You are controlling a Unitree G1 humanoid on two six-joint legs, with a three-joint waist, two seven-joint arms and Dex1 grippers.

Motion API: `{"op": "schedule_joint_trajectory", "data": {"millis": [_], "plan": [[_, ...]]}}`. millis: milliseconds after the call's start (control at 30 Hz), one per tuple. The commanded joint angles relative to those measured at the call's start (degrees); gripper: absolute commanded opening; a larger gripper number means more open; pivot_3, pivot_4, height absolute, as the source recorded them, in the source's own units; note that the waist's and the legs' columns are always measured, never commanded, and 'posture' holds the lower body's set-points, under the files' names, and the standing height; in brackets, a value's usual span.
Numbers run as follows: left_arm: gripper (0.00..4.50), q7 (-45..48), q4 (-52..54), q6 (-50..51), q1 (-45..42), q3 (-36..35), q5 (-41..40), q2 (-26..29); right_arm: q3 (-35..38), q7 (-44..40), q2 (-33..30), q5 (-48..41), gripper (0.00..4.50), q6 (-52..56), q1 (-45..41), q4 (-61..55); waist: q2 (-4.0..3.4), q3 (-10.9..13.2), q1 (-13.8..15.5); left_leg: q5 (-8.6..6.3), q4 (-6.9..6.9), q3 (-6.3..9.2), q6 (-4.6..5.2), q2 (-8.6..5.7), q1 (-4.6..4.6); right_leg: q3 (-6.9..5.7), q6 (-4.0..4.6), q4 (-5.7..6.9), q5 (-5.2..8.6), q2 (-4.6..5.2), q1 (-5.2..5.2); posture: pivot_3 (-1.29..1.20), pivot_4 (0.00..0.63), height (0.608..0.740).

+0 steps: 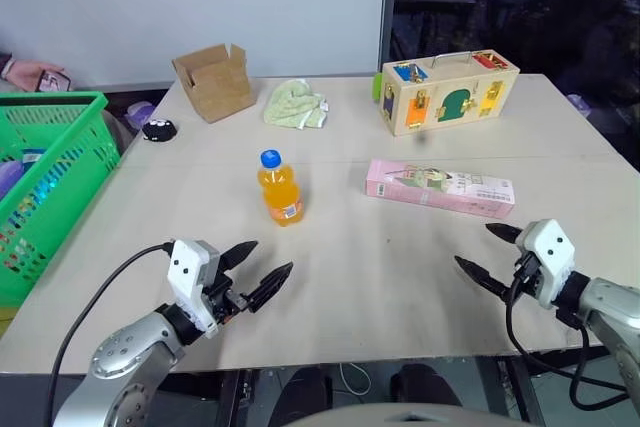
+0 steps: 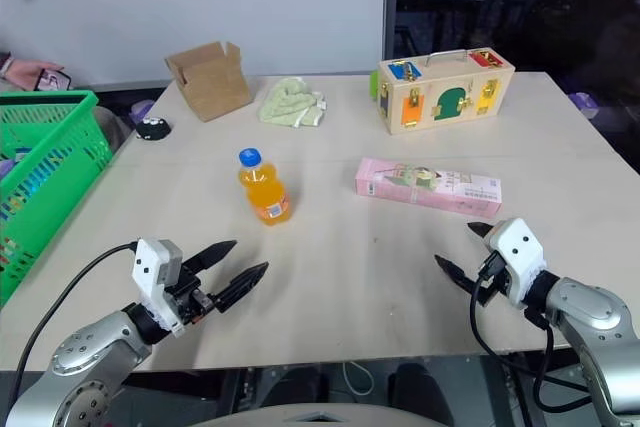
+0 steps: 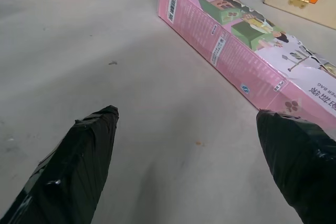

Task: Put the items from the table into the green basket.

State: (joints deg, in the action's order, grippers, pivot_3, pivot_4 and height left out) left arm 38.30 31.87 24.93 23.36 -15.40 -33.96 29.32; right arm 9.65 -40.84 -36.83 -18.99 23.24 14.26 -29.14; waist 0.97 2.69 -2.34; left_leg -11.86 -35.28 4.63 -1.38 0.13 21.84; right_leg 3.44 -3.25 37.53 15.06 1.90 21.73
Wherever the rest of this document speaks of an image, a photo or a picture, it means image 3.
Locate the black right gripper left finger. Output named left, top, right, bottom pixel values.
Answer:
left=0, top=105, right=119, bottom=224

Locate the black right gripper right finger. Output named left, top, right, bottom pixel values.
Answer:
left=256, top=109, right=336, bottom=224

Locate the long pink printed box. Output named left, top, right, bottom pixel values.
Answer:
left=158, top=0, right=336, bottom=118

